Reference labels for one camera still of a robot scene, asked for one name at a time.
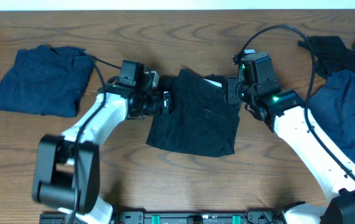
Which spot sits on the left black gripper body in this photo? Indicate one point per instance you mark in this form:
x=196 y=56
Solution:
x=166 y=102

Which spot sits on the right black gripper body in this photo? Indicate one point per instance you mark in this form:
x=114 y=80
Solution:
x=230 y=90

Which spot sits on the black shorts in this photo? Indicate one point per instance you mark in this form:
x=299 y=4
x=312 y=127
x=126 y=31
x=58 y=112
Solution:
x=201 y=122

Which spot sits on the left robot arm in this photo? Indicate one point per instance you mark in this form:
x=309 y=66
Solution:
x=67 y=171

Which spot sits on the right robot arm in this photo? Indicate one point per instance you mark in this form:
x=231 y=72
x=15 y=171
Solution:
x=285 y=114

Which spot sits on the black crumpled garment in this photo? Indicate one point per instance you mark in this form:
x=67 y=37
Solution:
x=332 y=55

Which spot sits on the folded navy blue shorts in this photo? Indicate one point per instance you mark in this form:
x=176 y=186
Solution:
x=46 y=81

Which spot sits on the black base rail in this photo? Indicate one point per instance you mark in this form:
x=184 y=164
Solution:
x=177 y=217

